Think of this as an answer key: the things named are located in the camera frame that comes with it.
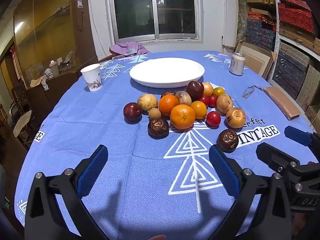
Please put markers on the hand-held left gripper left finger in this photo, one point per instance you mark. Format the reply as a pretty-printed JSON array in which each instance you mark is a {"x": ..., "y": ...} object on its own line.
[{"x": 92, "y": 170}]

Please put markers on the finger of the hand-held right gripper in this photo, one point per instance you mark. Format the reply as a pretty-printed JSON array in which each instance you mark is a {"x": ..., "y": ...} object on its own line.
[
  {"x": 298, "y": 135},
  {"x": 270, "y": 152}
]

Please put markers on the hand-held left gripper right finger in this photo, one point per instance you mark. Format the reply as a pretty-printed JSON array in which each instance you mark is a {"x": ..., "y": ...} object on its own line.
[{"x": 222, "y": 170}]

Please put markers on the dark brown water chestnut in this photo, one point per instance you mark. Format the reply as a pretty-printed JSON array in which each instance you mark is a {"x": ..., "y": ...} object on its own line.
[
  {"x": 158, "y": 128},
  {"x": 166, "y": 93},
  {"x": 227, "y": 140}
]

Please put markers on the tan round fruit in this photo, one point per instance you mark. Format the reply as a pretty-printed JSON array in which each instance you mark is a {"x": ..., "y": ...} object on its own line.
[
  {"x": 224, "y": 103},
  {"x": 147, "y": 102},
  {"x": 235, "y": 117},
  {"x": 183, "y": 98}
]

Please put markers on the yellow tomato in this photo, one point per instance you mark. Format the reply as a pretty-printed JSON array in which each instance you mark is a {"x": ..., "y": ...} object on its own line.
[{"x": 199, "y": 109}]

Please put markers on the orange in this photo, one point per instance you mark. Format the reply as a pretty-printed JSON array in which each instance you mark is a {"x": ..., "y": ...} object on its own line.
[
  {"x": 182, "y": 116},
  {"x": 168, "y": 104}
]

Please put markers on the dark red plum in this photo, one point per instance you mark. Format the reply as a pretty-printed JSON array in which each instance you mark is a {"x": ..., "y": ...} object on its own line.
[
  {"x": 194, "y": 90},
  {"x": 132, "y": 111}
]

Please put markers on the yellow-green tomato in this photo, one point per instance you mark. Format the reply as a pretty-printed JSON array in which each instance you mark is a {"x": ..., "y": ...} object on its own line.
[{"x": 218, "y": 91}]

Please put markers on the orange-yellow round fruit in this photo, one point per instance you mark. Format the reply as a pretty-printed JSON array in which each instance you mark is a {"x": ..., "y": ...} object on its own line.
[{"x": 208, "y": 89}]

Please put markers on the small tan longan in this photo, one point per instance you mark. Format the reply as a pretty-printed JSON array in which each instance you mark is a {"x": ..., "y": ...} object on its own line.
[{"x": 154, "y": 113}]

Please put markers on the white oval plate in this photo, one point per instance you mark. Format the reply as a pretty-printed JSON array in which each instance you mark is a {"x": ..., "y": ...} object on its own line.
[{"x": 165, "y": 72}]

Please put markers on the brown leather pouch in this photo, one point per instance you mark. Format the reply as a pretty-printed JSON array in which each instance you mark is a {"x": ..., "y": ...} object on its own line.
[{"x": 282, "y": 102}]

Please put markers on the blue printed tablecloth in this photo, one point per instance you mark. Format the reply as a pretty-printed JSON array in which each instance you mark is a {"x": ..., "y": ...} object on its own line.
[{"x": 100, "y": 120}]

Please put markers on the white paper cup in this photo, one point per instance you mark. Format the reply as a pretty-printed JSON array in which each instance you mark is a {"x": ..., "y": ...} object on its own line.
[{"x": 91, "y": 77}]

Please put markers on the white drink can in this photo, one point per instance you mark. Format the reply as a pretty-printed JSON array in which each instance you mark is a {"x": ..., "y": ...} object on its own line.
[{"x": 237, "y": 65}]

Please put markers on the dark wooden chair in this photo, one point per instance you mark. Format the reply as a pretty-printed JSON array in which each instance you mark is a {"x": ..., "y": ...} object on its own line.
[{"x": 20, "y": 95}]

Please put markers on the curved wooden chair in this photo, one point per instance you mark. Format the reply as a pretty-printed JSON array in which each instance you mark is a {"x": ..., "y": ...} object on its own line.
[{"x": 111, "y": 55}]

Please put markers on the stack of patterned boxes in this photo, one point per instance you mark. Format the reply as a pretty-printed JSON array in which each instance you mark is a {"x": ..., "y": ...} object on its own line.
[{"x": 295, "y": 17}]

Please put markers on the white metal shelf rack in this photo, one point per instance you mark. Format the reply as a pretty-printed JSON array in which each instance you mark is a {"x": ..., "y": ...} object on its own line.
[{"x": 276, "y": 17}]

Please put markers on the purple cloth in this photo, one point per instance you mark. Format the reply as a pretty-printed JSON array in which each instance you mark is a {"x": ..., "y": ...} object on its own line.
[{"x": 127, "y": 47}]

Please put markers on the marbled grey panel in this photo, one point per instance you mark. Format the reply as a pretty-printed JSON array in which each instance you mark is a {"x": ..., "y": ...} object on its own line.
[{"x": 242, "y": 20}]

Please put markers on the white leaning board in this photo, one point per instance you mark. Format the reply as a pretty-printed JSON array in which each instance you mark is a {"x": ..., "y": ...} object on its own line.
[{"x": 230, "y": 17}]

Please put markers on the wooden glass cabinet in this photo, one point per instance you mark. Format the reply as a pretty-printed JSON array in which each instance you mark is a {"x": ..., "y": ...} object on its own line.
[{"x": 50, "y": 30}]

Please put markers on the sliding glass window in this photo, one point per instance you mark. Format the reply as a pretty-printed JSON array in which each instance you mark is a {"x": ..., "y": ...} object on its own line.
[{"x": 135, "y": 10}]

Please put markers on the wooden picture frame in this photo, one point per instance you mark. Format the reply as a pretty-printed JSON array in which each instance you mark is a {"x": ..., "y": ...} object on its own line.
[{"x": 255, "y": 57}]

